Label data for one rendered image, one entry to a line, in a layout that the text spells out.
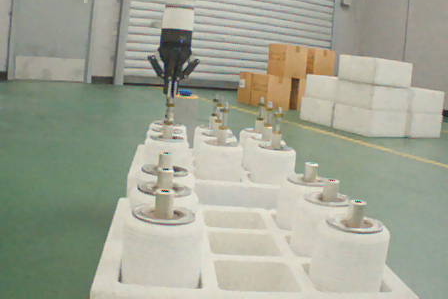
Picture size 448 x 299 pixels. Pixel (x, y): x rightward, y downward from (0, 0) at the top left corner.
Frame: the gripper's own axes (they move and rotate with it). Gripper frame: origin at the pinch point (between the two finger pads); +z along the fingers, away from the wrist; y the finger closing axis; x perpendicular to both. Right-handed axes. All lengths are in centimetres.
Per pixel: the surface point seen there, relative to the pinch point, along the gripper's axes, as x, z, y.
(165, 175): -53, 7, -20
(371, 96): 155, 8, 203
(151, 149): -13.1, 11.8, -8.2
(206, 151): -17.1, 11.2, 2.7
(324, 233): -71, 10, -6
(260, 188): -25.3, 17.3, 11.9
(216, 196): -22.2, 19.7, 3.5
